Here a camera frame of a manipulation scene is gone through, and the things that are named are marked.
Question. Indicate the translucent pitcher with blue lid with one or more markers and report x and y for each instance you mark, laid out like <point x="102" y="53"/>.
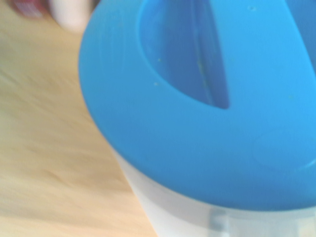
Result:
<point x="187" y="138"/>

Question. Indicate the pink water bottle black cap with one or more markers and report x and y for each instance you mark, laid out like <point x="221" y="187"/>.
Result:
<point x="71" y="14"/>

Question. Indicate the red water bottle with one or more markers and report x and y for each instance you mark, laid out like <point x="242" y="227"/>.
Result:
<point x="28" y="7"/>

